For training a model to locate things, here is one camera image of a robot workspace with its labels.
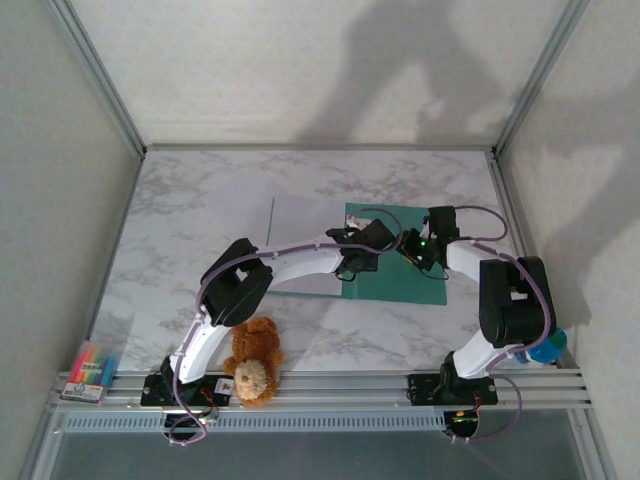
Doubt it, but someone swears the grey slotted cable duct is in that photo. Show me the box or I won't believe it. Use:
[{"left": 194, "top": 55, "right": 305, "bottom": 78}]
[{"left": 59, "top": 417, "right": 449, "bottom": 434}]

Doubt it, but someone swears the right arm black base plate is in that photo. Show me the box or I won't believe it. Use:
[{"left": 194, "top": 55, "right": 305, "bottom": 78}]
[{"left": 407, "top": 372, "right": 500, "bottom": 406}]

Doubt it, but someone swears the blue round container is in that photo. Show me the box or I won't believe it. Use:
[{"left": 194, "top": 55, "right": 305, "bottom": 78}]
[{"left": 519, "top": 327, "right": 570, "bottom": 367}]

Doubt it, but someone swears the aluminium frame post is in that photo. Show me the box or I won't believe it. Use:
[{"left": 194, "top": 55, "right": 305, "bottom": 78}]
[
  {"left": 47, "top": 0, "right": 147, "bottom": 156},
  {"left": 492, "top": 0, "right": 591, "bottom": 157}
]

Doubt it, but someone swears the brown teddy bear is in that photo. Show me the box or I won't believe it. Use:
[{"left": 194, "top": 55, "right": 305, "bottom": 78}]
[{"left": 222, "top": 316, "right": 286, "bottom": 409}]

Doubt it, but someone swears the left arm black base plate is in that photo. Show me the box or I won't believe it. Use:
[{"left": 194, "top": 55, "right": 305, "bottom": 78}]
[{"left": 140, "top": 373, "right": 236, "bottom": 407}]

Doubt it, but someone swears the aluminium table edge rail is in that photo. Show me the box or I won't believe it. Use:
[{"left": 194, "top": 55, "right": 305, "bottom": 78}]
[{"left": 142, "top": 143, "right": 499, "bottom": 153}]

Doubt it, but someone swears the green paper folder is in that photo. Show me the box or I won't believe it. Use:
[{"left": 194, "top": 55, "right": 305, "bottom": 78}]
[{"left": 266, "top": 196, "right": 449, "bottom": 306}]

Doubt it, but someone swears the grey aluminium frame leg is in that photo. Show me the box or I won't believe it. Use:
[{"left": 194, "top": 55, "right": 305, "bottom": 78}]
[
  {"left": 569, "top": 409, "right": 619, "bottom": 480},
  {"left": 19, "top": 409, "right": 64, "bottom": 480}
]

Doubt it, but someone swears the colourful marker pen pack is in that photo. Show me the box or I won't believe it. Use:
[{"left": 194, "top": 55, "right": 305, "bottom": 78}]
[{"left": 59, "top": 340, "right": 121, "bottom": 404}]

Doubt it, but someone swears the aluminium mounting rail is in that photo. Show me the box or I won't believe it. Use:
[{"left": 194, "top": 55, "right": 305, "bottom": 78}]
[{"left": 44, "top": 367, "right": 596, "bottom": 415}]

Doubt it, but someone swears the aluminium table side rail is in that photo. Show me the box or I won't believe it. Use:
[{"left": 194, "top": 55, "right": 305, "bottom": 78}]
[
  {"left": 87, "top": 152, "right": 146, "bottom": 374},
  {"left": 487, "top": 149, "right": 571, "bottom": 371}
]

